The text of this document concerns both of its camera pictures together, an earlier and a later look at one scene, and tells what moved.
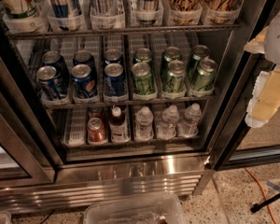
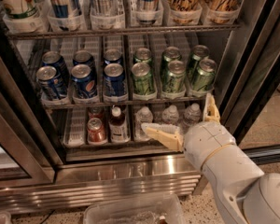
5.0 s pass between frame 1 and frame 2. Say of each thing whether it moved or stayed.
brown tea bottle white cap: stayed
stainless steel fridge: stayed
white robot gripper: moved
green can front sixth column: stayed
